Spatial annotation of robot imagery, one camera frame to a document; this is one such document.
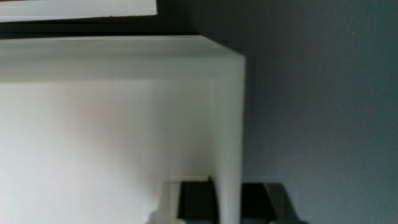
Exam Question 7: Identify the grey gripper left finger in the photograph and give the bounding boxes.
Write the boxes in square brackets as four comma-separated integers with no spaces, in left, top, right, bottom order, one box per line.
[159,181,219,224]

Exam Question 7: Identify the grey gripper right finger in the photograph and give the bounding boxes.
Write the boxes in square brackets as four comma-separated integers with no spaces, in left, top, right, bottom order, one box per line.
[242,183,310,224]

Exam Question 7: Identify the white drawer cabinet box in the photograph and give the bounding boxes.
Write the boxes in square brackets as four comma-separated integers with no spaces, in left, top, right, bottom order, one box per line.
[0,35,246,224]

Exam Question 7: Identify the white front drawer tray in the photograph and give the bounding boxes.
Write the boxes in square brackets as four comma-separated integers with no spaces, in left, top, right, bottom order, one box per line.
[0,0,159,22]

